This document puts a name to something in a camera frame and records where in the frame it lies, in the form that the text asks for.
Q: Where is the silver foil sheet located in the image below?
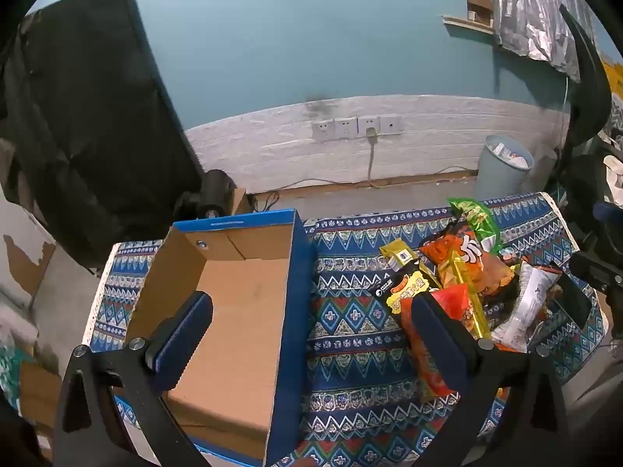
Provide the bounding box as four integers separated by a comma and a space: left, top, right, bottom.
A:
491, 0, 597, 81

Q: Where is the white cloth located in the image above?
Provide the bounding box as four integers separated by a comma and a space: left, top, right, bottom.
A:
604, 153, 623, 190

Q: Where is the long gold snack packet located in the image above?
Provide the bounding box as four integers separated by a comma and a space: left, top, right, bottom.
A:
380, 238, 441, 288
438, 248, 490, 341

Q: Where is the yellow and black snack packet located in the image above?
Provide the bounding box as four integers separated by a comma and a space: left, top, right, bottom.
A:
372, 270, 431, 314

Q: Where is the blue patterned tablecloth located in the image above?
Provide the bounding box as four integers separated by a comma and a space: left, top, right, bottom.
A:
83, 192, 609, 467

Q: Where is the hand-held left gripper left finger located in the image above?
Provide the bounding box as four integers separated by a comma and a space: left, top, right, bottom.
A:
53, 291, 215, 467

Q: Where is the black cloth covered panel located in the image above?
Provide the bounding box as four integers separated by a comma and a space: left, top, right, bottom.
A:
0, 0, 205, 273

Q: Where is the orange chip bag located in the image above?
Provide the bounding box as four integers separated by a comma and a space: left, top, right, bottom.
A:
419, 226, 517, 302

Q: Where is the red orange snack packet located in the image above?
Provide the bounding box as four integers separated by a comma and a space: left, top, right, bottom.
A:
399, 284, 480, 400

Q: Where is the grey trash bin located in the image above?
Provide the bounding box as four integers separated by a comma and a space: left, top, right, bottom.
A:
474, 133, 535, 200

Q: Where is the white plug with cable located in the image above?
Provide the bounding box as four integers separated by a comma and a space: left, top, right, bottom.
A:
363, 127, 380, 188

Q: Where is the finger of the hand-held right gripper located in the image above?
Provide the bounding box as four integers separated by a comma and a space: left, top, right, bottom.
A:
569, 250, 623, 297

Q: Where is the white and silver snack packet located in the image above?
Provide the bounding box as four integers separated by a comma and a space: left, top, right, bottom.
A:
489, 260, 563, 351

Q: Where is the black smartphone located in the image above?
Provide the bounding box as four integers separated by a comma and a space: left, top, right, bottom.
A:
555, 275, 595, 329

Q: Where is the blue cardboard box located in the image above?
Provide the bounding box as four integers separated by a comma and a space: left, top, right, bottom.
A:
113, 209, 317, 467

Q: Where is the green snack packet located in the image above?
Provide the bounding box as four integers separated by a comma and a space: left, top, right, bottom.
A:
447, 197, 504, 256

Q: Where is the cardboard piece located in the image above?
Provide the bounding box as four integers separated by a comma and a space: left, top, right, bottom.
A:
17, 360, 64, 429

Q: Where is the black cylinder device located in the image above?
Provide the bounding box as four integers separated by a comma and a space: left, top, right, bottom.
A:
175, 169, 235, 219

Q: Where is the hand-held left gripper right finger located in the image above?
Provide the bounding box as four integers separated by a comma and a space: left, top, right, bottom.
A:
410, 294, 570, 467

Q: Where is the black office chair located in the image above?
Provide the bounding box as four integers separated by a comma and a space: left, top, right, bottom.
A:
555, 5, 623, 254

